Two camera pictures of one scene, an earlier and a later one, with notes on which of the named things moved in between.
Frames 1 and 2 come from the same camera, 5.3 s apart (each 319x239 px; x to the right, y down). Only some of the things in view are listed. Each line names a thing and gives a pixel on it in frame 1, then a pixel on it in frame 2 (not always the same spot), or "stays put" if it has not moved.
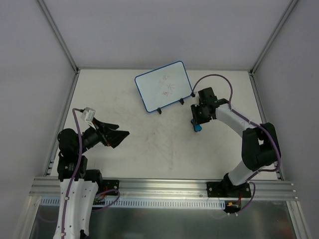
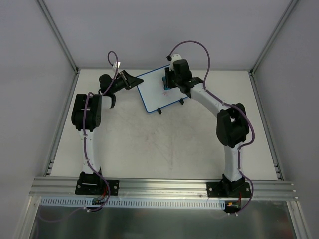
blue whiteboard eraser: x=197 y=127 -> x=164 y=79
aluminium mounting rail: x=260 y=188 stays put
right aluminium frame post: x=277 y=30 stays put
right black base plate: x=228 y=189 stays put
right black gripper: x=197 y=114 -> x=168 y=81
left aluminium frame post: x=59 y=37 stays put
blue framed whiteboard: x=164 y=85 stays put
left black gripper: x=103 y=136 -> x=125 y=79
